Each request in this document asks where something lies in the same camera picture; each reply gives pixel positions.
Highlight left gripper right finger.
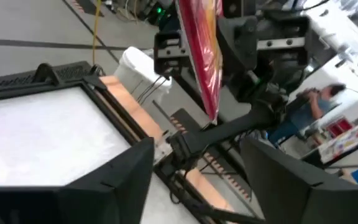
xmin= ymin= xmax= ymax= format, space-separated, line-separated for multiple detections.
xmin=240 ymin=138 xmax=358 ymax=224

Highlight person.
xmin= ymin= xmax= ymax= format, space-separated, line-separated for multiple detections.
xmin=267 ymin=83 xmax=347 ymax=144

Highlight red box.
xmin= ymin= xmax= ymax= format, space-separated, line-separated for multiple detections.
xmin=326 ymin=117 xmax=353 ymax=138

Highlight black perforated crate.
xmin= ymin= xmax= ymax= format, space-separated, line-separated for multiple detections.
xmin=0 ymin=60 xmax=101 ymax=94

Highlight light wooden side board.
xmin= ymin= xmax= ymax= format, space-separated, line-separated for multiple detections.
xmin=99 ymin=75 xmax=237 ymax=215

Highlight red popcorn bag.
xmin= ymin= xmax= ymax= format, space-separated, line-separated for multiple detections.
xmin=175 ymin=0 xmax=225 ymax=125

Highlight yellow hanging cable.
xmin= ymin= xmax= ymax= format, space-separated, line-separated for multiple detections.
xmin=91 ymin=0 xmax=103 ymax=66

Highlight black strip orange marks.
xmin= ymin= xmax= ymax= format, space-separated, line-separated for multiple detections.
xmin=152 ymin=107 xmax=251 ymax=202

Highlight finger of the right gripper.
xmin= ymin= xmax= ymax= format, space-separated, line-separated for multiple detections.
xmin=216 ymin=16 xmax=259 ymax=74

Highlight white trash bin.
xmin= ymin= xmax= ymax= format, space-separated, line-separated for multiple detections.
xmin=113 ymin=46 xmax=173 ymax=105

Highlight colourful patterned sheet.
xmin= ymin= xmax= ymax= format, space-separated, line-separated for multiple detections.
xmin=318 ymin=120 xmax=358 ymax=164

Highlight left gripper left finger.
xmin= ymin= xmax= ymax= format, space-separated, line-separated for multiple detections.
xmin=0 ymin=136 xmax=155 ymax=224

